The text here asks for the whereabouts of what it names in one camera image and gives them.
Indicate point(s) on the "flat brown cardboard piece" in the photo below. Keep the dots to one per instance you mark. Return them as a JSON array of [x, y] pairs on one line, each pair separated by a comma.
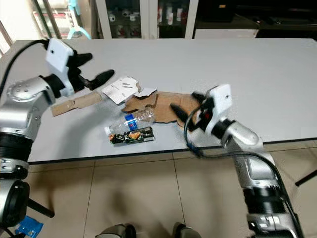
[[79, 102]]

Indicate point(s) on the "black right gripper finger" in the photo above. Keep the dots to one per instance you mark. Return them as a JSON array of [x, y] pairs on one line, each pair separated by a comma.
[[199, 96], [184, 114]]

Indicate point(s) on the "grey table with black legs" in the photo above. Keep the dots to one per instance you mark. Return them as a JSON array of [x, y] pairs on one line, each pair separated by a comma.
[[178, 59]]

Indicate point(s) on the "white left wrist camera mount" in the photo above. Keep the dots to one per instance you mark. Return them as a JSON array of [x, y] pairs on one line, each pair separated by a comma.
[[62, 54]]

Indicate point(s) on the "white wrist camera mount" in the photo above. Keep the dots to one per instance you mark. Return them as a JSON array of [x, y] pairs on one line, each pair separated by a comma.
[[220, 96], [62, 54]]

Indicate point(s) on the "white glass door cabinet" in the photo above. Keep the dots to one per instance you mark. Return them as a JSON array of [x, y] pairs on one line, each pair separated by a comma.
[[151, 20]]

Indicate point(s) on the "white flat box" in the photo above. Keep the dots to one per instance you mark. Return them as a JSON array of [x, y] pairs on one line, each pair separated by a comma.
[[225, 33]]

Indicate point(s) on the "blue plastic wrapper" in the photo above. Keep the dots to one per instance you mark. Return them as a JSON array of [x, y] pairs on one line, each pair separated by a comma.
[[29, 226]]

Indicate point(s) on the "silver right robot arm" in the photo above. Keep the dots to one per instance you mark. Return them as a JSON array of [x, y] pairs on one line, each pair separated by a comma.
[[242, 136]]

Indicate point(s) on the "torn brown cardboard box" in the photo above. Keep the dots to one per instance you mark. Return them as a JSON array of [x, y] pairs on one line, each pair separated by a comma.
[[161, 104]]

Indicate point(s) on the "dark snack wrapper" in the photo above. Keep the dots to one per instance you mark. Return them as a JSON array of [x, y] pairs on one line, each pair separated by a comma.
[[133, 135]]

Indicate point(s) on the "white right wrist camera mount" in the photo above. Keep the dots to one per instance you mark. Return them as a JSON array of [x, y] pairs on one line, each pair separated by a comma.
[[220, 96]]

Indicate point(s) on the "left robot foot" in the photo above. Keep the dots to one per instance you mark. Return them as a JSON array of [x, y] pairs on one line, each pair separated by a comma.
[[116, 232]]

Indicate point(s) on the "clear plastic bottle blue label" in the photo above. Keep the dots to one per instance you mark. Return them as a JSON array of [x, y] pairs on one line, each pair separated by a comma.
[[131, 120]]

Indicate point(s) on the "black shelf unit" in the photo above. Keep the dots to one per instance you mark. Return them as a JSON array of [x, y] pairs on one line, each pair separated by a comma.
[[277, 15]]

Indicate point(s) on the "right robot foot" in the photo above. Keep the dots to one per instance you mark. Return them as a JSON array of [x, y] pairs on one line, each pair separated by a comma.
[[185, 232]]

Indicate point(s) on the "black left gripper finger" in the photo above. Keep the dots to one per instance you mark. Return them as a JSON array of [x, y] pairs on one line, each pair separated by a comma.
[[83, 58], [100, 79]]

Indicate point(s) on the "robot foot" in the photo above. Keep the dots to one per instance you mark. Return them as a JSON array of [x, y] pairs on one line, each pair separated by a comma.
[[185, 232], [116, 232]]

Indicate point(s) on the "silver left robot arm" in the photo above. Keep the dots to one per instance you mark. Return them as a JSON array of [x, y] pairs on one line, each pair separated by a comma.
[[25, 106]]

